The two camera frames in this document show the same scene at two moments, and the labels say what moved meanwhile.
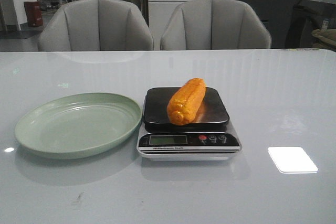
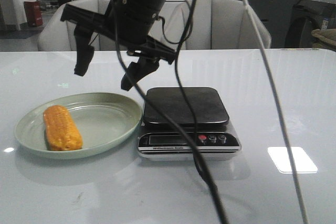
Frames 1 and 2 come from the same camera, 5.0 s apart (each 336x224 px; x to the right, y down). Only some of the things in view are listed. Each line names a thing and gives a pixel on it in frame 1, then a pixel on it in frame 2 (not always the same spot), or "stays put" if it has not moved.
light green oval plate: [74, 125] stays put
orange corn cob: [185, 104] → [62, 132]
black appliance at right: [308, 14] stays put
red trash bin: [34, 13] stays put
